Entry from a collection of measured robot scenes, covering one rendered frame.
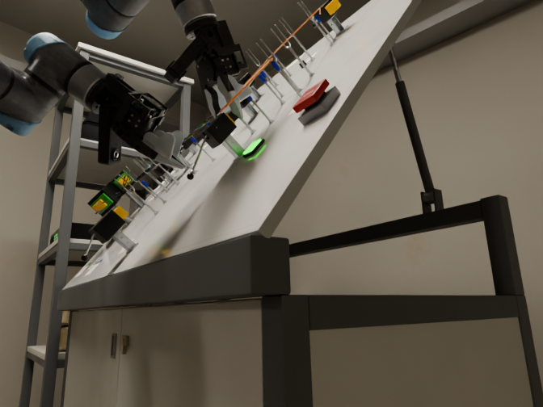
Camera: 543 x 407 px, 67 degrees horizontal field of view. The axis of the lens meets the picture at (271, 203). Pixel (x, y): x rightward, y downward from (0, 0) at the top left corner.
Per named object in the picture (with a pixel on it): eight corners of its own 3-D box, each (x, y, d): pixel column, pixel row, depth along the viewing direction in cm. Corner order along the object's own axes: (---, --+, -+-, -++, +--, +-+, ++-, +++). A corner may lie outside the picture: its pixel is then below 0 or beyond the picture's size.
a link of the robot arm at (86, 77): (61, 98, 76) (90, 96, 84) (81, 112, 76) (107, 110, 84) (77, 63, 73) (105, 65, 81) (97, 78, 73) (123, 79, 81)
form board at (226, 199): (66, 292, 138) (61, 289, 137) (225, 119, 194) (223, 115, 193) (268, 241, 46) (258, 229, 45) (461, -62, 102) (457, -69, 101)
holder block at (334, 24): (330, 37, 126) (312, 13, 123) (351, 23, 115) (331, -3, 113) (321, 47, 124) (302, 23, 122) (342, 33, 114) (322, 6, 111)
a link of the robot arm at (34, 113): (-40, 96, 71) (2, 49, 72) (10, 124, 81) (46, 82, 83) (-15, 119, 69) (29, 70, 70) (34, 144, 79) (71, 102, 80)
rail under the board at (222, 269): (250, 294, 43) (250, 233, 44) (56, 311, 135) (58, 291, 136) (292, 294, 46) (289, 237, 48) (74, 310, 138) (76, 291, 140)
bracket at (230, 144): (233, 161, 87) (216, 144, 85) (240, 153, 88) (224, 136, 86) (242, 157, 83) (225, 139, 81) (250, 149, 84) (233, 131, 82)
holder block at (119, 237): (103, 279, 93) (68, 251, 90) (137, 240, 100) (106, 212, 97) (108, 278, 90) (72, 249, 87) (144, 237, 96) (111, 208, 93)
